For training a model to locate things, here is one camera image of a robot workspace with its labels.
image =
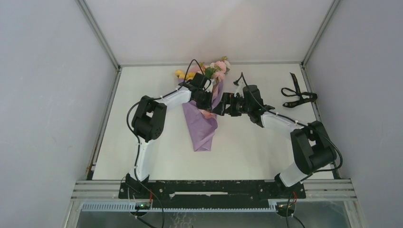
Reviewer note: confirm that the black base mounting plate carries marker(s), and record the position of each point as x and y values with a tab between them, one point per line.
210	193

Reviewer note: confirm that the white slotted cable duct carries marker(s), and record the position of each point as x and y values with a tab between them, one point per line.
269	206

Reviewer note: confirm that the fake flower bouquet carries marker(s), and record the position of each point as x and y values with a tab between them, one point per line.
215	72

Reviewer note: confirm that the purple pink wrapping paper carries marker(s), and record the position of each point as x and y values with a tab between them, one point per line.
201	124

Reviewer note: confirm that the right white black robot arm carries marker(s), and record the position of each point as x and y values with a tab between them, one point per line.
311	146

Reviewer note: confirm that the aluminium frame rail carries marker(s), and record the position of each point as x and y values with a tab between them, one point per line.
316	190

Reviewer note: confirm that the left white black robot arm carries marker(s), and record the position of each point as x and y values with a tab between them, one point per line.
146	118

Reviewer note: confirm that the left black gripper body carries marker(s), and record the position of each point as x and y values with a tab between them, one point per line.
203	99

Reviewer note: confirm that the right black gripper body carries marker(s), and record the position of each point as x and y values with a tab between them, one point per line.
237	106

